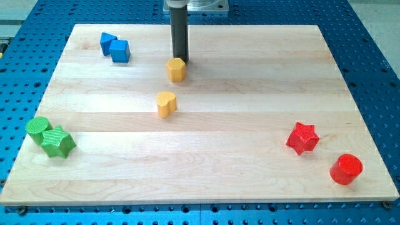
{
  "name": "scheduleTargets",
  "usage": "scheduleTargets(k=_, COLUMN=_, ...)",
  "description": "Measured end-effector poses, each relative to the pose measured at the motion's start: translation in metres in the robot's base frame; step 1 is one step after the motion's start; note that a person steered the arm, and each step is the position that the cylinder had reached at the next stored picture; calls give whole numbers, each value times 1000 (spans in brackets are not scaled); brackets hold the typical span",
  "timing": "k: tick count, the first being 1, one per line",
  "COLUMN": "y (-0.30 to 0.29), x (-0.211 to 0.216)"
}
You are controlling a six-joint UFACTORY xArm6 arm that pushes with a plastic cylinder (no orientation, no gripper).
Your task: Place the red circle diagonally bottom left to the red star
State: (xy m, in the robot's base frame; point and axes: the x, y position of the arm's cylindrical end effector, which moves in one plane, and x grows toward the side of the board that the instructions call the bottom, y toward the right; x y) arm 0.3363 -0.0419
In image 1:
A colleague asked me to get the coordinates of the red star block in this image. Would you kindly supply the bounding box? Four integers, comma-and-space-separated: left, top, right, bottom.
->
286, 122, 320, 155

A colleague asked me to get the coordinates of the green star block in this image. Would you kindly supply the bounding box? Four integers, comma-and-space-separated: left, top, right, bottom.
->
41, 125, 76, 159

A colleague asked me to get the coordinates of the yellow heart block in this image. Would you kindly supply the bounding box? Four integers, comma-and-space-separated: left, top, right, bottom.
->
156, 91, 178, 118

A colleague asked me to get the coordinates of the yellow hexagon block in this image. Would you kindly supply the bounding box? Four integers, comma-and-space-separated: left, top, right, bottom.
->
166, 57, 186, 82

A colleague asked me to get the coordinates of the light wooden board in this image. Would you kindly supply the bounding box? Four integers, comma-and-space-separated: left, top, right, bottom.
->
1, 24, 399, 206

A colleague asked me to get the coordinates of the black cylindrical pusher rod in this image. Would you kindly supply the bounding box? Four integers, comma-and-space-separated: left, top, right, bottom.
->
170, 6, 189, 63

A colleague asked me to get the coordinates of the blue cube block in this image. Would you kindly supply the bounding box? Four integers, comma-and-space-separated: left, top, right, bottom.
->
109, 40, 131, 63

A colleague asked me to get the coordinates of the blue triangle block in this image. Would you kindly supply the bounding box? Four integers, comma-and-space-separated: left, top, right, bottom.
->
99, 32, 118, 56

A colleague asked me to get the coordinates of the red cylinder block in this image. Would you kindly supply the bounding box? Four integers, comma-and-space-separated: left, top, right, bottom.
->
329, 154, 363, 185

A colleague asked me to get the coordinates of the green cylinder block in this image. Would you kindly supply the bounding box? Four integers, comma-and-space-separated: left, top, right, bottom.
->
25, 116, 53, 146

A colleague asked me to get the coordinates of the silver robot mount plate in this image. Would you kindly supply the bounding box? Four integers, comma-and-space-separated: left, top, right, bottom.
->
162, 0, 229, 14

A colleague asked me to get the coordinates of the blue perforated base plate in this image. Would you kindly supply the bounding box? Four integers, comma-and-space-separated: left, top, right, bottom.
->
1, 0, 399, 224

